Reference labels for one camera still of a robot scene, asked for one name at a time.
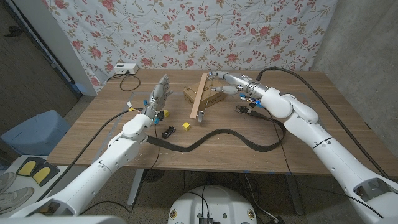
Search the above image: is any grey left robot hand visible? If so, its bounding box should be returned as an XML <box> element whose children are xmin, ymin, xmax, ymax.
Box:
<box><xmin>143</xmin><ymin>73</ymin><xmax>174</xmax><ymax>121</ymax></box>

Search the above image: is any wooden strip with metal rod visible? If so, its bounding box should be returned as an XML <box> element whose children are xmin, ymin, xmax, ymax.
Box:
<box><xmin>188</xmin><ymin>72</ymin><xmax>217</xmax><ymax>123</ymax></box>

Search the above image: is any black leather belt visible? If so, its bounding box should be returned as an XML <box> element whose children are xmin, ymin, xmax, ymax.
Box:
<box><xmin>146</xmin><ymin>105</ymin><xmax>287</xmax><ymax>153</ymax></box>

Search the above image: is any white power strip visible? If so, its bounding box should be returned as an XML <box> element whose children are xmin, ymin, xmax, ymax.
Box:
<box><xmin>113</xmin><ymin>63</ymin><xmax>139</xmax><ymax>75</ymax></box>

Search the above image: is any brown cardboard box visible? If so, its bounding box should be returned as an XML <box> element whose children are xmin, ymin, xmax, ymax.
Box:
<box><xmin>182</xmin><ymin>79</ymin><xmax>228</xmax><ymax>108</ymax></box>

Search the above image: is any small black toy car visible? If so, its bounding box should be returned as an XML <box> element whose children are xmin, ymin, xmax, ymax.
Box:
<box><xmin>161</xmin><ymin>126</ymin><xmax>177</xmax><ymax>139</ymax></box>

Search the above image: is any floral print backdrop cloth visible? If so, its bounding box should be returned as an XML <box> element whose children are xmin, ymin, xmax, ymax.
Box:
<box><xmin>42</xmin><ymin>0</ymin><xmax>338</xmax><ymax>94</ymax></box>

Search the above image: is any black round fan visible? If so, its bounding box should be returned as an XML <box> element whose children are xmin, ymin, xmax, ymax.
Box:
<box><xmin>142</xmin><ymin>169</ymin><xmax>165</xmax><ymax>184</ymax></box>

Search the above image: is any grey table leg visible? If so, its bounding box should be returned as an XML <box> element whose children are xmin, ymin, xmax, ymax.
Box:
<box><xmin>284</xmin><ymin>174</ymin><xmax>305</xmax><ymax>216</ymax></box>
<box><xmin>127</xmin><ymin>169</ymin><xmax>146</xmax><ymax>207</ymax></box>

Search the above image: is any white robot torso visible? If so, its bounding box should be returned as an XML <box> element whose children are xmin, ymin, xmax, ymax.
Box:
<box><xmin>167</xmin><ymin>185</ymin><xmax>258</xmax><ymax>224</ymax></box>

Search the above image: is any black and yellow insole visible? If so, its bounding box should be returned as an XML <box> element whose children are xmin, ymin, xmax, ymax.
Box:
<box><xmin>16</xmin><ymin>156</ymin><xmax>46</xmax><ymax>177</ymax></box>
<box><xmin>32</xmin><ymin>161</ymin><xmax>60</xmax><ymax>187</ymax></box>

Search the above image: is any grey sneaker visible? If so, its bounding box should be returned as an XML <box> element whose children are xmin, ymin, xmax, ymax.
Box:
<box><xmin>0</xmin><ymin>185</ymin><xmax>35</xmax><ymax>214</ymax></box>
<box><xmin>0</xmin><ymin>172</ymin><xmax>17</xmax><ymax>190</ymax></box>

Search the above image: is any black looped power cable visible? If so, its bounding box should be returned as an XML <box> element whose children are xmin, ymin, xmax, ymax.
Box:
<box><xmin>107</xmin><ymin>72</ymin><xmax>141</xmax><ymax>93</ymax></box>

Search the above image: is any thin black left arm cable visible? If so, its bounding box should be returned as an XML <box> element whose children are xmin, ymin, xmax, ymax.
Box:
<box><xmin>77</xmin><ymin>123</ymin><xmax>161</xmax><ymax>216</ymax></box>

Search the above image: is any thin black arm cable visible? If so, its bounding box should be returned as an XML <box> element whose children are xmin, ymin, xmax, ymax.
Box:
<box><xmin>266</xmin><ymin>109</ymin><xmax>385</xmax><ymax>219</ymax></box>
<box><xmin>77</xmin><ymin>123</ymin><xmax>161</xmax><ymax>216</ymax></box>

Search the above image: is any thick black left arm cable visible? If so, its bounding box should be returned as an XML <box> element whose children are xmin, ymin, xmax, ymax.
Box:
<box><xmin>37</xmin><ymin>108</ymin><xmax>139</xmax><ymax>202</ymax></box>

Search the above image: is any grey floor cable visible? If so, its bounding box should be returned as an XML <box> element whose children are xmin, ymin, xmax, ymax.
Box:
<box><xmin>243</xmin><ymin>174</ymin><xmax>279</xmax><ymax>224</ymax></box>

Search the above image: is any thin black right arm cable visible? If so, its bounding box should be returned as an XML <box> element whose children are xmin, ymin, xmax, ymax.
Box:
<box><xmin>266</xmin><ymin>109</ymin><xmax>385</xmax><ymax>219</ymax></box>

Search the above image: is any black door handle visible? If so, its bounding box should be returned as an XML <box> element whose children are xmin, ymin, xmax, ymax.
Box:
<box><xmin>3</xmin><ymin>25</ymin><xmax>23</xmax><ymax>38</ymax></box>

